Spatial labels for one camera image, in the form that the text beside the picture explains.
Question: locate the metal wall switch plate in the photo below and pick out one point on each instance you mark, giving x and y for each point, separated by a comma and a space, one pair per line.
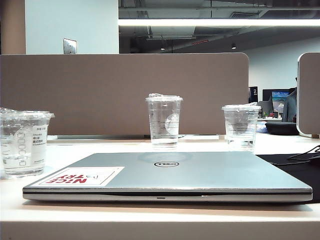
69, 45

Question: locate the dark sign with number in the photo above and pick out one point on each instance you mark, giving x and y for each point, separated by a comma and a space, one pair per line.
254, 92

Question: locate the wide brown desk partition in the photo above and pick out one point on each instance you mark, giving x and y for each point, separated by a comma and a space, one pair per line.
125, 80

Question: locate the black desk mat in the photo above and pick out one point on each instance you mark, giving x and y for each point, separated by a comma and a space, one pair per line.
300, 172

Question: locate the lit background monitor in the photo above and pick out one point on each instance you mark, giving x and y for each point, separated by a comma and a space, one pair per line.
278, 100

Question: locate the narrow brown desk partition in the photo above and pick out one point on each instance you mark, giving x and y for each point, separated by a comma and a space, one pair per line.
310, 87

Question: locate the silver Dell laptop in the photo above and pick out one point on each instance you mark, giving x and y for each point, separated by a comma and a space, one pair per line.
187, 175

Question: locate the background person in grey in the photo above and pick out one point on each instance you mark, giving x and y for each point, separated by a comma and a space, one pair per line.
292, 105

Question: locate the short clear plastic cup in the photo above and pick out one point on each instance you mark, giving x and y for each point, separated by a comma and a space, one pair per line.
240, 125

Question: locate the dark round cushion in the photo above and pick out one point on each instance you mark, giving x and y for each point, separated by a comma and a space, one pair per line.
280, 128

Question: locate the clear cup with white label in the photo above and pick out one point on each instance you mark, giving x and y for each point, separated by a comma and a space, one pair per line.
25, 140

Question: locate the tall clear plastic cup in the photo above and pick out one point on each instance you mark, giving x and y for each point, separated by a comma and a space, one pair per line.
163, 120

